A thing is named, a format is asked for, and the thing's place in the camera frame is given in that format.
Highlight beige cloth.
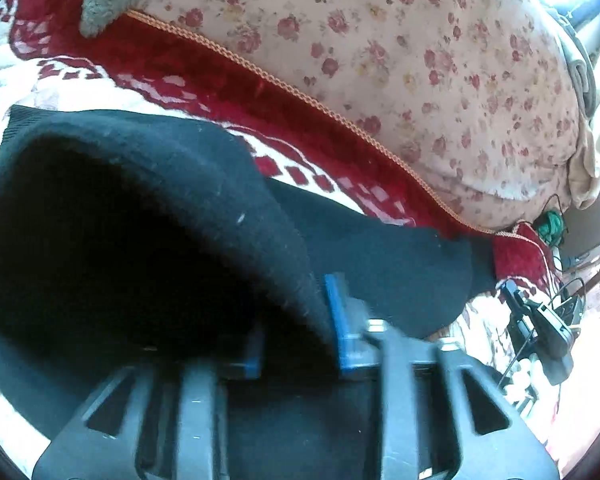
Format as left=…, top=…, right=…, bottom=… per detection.
left=569, top=72, right=600, bottom=211

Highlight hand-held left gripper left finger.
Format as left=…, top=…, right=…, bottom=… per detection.
left=32, top=329, right=267, bottom=480

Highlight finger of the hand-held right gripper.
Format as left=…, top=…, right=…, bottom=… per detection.
left=500, top=280, right=536, bottom=348

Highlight black cable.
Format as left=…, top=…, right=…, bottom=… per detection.
left=545, top=195, right=588, bottom=331

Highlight red and white floral blanket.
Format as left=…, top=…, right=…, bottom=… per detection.
left=0, top=0, right=556, bottom=478

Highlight green cable coil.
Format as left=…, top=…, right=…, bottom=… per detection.
left=539, top=211, right=565, bottom=241

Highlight floral beige sofa backrest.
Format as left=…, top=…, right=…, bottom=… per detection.
left=70, top=0, right=581, bottom=233

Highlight black pants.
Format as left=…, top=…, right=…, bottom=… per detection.
left=0, top=105, right=498, bottom=443

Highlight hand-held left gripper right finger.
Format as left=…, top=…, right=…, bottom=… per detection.
left=324, top=274, right=561, bottom=480

